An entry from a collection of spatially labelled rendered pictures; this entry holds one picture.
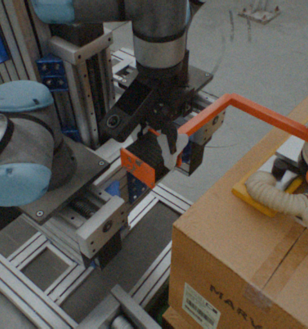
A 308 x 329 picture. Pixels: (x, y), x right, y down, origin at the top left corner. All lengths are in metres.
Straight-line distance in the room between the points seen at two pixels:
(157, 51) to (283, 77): 2.72
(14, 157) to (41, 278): 1.12
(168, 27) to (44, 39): 0.50
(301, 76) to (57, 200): 2.68
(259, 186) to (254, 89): 2.32
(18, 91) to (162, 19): 0.37
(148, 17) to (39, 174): 0.32
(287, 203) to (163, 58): 0.35
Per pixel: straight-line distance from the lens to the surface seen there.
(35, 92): 0.75
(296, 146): 0.87
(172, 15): 0.49
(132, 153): 0.65
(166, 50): 0.51
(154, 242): 1.71
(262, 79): 3.14
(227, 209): 0.77
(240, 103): 0.81
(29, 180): 0.64
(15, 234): 1.86
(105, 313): 1.18
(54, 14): 0.49
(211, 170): 2.29
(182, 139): 0.64
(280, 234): 0.76
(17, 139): 0.65
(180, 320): 1.22
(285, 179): 0.82
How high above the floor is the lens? 1.69
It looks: 47 degrees down
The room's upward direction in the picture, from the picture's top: straight up
